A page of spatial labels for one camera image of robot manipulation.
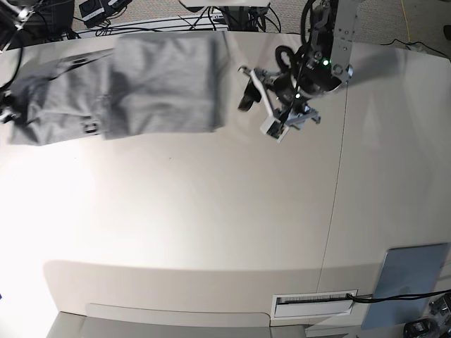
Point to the white cable grommet tray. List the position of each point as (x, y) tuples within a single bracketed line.
[(314, 305)]

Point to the black box bottom right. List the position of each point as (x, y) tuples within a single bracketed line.
[(420, 328)]

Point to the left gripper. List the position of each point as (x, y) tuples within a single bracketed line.
[(295, 110)]

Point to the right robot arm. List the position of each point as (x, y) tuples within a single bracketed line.
[(14, 16)]

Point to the blue-grey flat panel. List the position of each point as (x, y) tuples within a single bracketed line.
[(405, 270)]

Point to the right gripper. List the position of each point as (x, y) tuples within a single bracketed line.
[(8, 112)]

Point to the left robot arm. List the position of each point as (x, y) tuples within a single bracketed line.
[(320, 66)]

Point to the black central stand base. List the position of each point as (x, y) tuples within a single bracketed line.
[(244, 18)]

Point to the grey T-shirt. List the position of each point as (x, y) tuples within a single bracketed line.
[(146, 83)]

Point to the black device with label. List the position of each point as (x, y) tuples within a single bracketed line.
[(91, 11)]

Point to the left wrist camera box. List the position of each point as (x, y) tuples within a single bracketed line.
[(274, 128)]

